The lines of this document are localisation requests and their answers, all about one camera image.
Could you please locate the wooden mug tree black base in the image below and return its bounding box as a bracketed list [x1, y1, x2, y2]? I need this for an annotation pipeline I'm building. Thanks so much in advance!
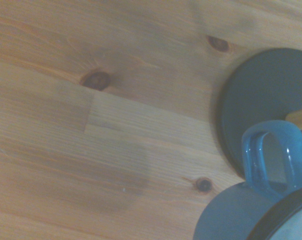
[219, 47, 302, 177]

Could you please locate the blue enamel mug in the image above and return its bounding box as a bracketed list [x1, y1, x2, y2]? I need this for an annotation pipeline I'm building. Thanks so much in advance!
[192, 119, 302, 240]

